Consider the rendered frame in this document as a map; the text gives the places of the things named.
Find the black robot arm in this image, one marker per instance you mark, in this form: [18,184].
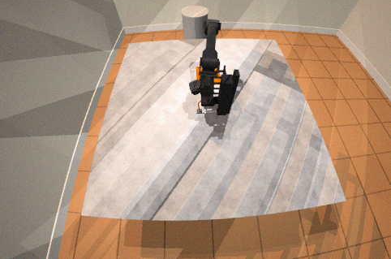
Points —
[209,61]

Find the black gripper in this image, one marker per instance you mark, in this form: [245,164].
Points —
[207,101]

